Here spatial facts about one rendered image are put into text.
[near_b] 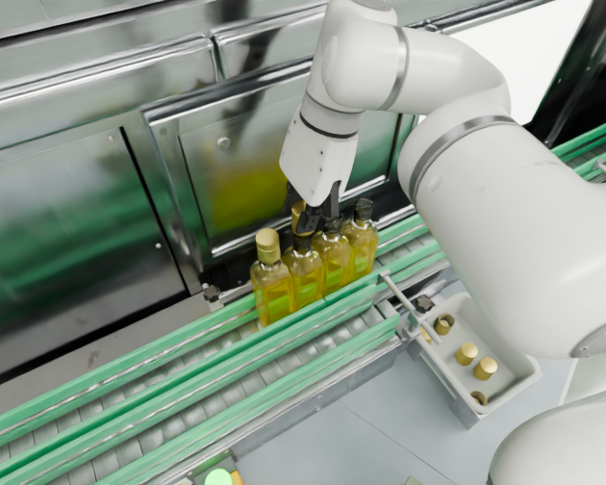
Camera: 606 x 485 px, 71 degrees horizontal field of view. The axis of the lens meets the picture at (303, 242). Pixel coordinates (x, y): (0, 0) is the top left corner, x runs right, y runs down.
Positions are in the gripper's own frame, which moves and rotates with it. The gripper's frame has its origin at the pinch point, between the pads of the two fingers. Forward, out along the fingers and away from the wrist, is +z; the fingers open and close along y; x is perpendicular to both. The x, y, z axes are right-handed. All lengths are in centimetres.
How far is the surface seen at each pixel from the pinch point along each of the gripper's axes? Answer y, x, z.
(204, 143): -12.6, -10.4, -4.2
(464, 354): 21, 36, 29
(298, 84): -12.5, 3.0, -13.1
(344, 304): 5.8, 11.9, 20.6
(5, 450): -1, -45, 45
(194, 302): -12.8, -9.3, 34.7
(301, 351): 7.1, 4.5, 30.9
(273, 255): 1.4, -3.8, 6.7
